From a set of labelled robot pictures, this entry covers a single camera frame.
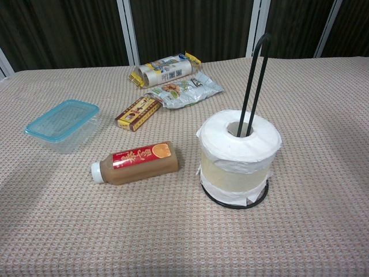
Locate white paper towel roll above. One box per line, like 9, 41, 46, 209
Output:
196, 109, 283, 207

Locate beige woven tablecloth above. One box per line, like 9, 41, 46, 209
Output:
0, 56, 369, 277

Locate black wire towel holder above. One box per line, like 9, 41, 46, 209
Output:
201, 32, 273, 208

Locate silver snack bag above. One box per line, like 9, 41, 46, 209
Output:
146, 72, 224, 110

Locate red yellow small box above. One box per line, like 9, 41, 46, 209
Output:
115, 96, 162, 133

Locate brown drink bottle red label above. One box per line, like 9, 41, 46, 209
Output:
91, 141, 179, 185

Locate yellow silver snack package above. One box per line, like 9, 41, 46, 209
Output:
129, 51, 202, 88

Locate clear container blue lid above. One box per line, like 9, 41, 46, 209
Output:
24, 99, 100, 154

